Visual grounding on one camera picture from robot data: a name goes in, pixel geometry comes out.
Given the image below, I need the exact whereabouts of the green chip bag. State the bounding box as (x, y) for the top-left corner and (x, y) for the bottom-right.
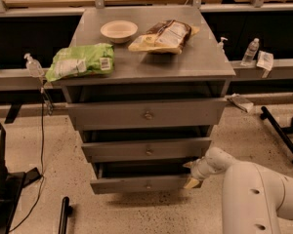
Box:
(46, 43), (114, 82)

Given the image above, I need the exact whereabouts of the small white pump bottle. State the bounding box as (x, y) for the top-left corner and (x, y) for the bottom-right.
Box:
(218, 36), (229, 53)

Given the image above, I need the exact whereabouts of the grey drawer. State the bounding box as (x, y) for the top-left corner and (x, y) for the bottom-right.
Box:
(91, 161), (190, 194)
(82, 137), (211, 163)
(67, 98), (227, 131)

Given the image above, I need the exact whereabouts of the grey drawer cabinet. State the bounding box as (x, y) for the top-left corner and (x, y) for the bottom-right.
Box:
(54, 5), (236, 187)

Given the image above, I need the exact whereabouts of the grey middle drawer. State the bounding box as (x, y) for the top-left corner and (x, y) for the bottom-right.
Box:
(82, 137), (211, 163)

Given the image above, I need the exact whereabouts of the black tube on floor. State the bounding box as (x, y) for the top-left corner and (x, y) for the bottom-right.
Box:
(58, 196), (72, 234)

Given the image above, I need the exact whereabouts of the grey bottom drawer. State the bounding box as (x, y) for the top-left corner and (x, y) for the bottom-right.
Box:
(91, 161), (190, 194)

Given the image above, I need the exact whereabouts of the black cable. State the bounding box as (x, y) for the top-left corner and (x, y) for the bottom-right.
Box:
(8, 87), (55, 234)

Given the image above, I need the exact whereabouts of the black monitor stand left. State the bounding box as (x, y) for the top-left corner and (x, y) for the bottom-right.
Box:
(0, 123), (42, 234)

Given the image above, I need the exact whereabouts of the folded cloth on ledge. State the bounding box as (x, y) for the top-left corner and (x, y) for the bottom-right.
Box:
(228, 94), (254, 112)

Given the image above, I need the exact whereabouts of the black stand base right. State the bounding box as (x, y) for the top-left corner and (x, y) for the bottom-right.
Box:
(260, 106), (293, 164)

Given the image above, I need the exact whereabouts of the clear water bottle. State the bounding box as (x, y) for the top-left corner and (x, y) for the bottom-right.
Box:
(241, 38), (259, 66)

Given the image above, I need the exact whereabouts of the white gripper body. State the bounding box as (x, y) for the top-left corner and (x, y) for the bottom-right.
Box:
(190, 157), (215, 180)

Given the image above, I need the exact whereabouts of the clear sanitizer pump bottle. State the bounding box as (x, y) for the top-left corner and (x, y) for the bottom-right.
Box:
(24, 53), (44, 78)

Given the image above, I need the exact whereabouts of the grey top drawer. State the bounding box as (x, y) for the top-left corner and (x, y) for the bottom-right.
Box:
(67, 98), (227, 131)

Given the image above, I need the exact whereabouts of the brown yellow snack bag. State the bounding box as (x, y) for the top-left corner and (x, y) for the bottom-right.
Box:
(128, 19), (199, 55)

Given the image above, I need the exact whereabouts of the white wipes packet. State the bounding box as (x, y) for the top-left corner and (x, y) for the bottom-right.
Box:
(256, 51), (273, 70)

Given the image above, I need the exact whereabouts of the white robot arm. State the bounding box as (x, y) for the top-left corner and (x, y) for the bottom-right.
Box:
(184, 147), (293, 234)

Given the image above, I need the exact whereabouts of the white paper bowl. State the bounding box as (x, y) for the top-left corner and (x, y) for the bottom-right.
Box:
(101, 20), (138, 44)

